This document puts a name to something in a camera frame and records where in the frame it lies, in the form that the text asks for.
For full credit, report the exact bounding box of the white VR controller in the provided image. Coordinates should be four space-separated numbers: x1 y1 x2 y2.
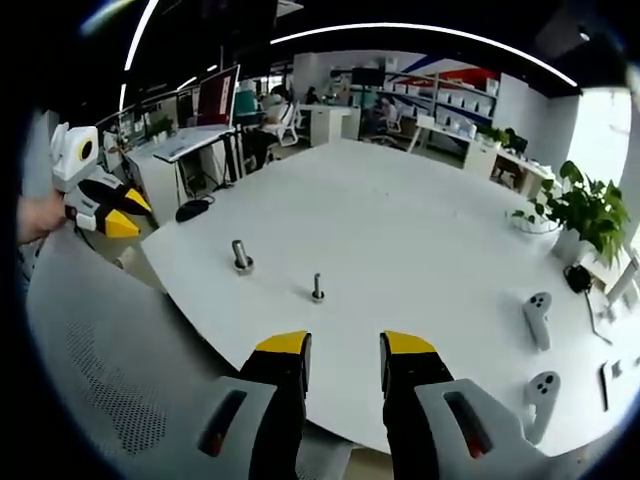
522 292 554 351
522 370 562 444

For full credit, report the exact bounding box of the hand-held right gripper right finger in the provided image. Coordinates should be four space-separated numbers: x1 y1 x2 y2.
379 329 561 480

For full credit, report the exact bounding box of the large threaded steel stud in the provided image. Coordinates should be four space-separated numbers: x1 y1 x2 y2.
230 239 256 277

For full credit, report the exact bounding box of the white standing desk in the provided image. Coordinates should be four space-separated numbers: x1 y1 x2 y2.
152 124 237 194

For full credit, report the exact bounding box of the dark computer monitor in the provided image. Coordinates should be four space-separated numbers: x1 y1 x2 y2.
196 64 242 129

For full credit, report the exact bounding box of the shelf with white bins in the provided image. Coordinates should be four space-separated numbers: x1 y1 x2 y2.
384 69 501 129

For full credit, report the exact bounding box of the person's left hand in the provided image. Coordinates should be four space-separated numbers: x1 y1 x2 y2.
17 192 69 246

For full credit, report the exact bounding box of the small black device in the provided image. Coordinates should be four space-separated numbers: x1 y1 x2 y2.
563 263 595 295

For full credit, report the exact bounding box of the small trailing plant in bowl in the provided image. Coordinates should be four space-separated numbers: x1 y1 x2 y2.
508 197 562 235

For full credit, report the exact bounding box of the white flat device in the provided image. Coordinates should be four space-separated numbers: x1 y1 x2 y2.
599 357 640 411

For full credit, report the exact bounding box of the curved ceiling light strip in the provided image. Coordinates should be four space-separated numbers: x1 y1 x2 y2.
269 22 584 94

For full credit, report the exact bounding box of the black oval object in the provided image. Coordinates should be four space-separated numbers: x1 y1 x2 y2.
174 199 216 223

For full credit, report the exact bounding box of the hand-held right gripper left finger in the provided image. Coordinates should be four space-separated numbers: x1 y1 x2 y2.
169 329 314 480

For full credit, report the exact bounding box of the black table cable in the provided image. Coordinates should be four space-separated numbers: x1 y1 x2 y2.
583 289 615 347

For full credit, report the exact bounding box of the large green potted plant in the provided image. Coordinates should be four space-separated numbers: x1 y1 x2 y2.
542 159 632 266

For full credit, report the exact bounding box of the grey mesh office chair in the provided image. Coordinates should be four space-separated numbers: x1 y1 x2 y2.
24 224 351 480

